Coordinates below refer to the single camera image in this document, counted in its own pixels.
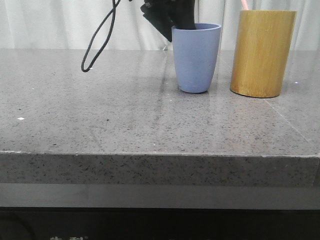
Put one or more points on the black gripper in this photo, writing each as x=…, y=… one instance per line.
x=165, y=14

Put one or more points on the pink chopstick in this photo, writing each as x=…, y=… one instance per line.
x=245, y=4

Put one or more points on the blue plastic cup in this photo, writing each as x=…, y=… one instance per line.
x=195, y=55

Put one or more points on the bamboo cylinder holder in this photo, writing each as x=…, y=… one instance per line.
x=261, y=52

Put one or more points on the white pleated curtain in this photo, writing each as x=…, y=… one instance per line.
x=70, y=24

